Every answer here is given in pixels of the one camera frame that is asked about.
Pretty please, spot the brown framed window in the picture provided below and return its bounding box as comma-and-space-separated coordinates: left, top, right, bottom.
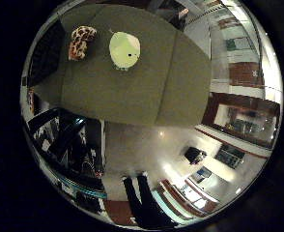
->
201, 92, 282, 150

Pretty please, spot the leopard print plush toy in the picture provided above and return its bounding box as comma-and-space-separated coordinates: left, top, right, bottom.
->
68, 25, 98, 62

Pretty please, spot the person in dark clothes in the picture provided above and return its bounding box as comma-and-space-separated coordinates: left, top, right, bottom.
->
166, 7, 190, 24

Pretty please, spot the person in black trousers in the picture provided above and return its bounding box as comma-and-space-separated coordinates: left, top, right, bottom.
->
122, 172, 179, 229

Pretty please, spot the round green plush toy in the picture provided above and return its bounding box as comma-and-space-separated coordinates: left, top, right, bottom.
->
108, 31, 142, 71

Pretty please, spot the black chair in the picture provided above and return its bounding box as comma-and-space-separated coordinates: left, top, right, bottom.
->
184, 146, 208, 165

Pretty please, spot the black plastic container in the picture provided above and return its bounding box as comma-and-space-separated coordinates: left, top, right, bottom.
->
27, 18, 68, 88

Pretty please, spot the black equipment cart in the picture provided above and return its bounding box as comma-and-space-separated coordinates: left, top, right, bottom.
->
25, 107, 108, 214

